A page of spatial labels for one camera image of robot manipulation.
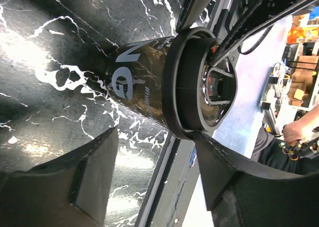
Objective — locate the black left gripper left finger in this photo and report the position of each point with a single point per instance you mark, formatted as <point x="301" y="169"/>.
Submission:
<point x="69" y="191"/>

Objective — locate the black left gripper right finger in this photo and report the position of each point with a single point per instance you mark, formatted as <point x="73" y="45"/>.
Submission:
<point x="242" y="193"/>

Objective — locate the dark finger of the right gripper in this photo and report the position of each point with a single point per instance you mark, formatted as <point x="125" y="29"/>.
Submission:
<point x="260" y="15"/>
<point x="190" y="11"/>

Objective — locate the black cup lid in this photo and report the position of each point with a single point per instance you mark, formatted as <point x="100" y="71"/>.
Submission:
<point x="196" y="95"/>

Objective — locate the operator hand in background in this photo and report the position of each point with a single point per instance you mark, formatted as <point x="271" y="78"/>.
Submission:
<point x="300" y="129"/>

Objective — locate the cardboard boxes on shelves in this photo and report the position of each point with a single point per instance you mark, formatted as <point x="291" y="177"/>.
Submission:
<point x="303" y="59"/>

